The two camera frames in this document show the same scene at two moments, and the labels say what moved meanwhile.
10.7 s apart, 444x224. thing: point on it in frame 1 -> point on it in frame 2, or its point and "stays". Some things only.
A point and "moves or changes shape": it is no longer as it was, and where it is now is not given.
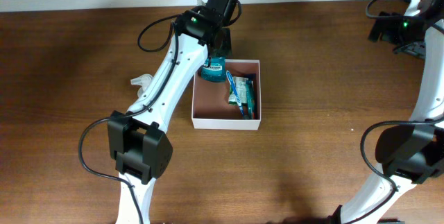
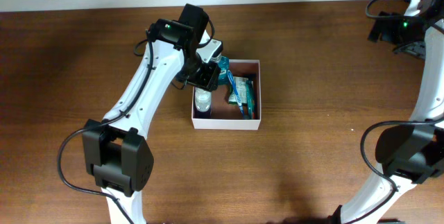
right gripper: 388,35 stays
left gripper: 227,44 -> 209,80
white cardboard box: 211,107 stays
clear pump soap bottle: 143,81 moves or changes shape
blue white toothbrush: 231,80 stays
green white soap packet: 241,84 stays
